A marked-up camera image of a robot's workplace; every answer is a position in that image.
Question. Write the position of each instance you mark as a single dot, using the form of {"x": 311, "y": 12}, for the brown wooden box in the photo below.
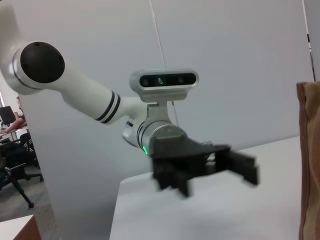
{"x": 17, "y": 228}

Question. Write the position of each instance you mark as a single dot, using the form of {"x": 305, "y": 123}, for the grey office desk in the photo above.
{"x": 15, "y": 133}

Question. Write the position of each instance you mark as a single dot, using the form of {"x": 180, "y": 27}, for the black computer monitor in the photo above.
{"x": 6, "y": 115}

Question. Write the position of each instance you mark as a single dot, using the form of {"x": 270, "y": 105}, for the seated person in dark shirt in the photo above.
{"x": 21, "y": 122}

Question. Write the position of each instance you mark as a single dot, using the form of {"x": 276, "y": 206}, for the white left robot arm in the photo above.
{"x": 82, "y": 87}

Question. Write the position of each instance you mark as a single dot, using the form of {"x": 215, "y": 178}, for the khaki canvas food bag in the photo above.
{"x": 311, "y": 155}

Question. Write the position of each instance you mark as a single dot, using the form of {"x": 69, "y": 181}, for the black office chair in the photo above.
{"x": 12, "y": 172}
{"x": 31, "y": 150}

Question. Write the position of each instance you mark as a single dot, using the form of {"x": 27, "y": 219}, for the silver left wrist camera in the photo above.
{"x": 165, "y": 81}

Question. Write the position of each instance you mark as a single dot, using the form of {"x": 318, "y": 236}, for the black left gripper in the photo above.
{"x": 175, "y": 155}

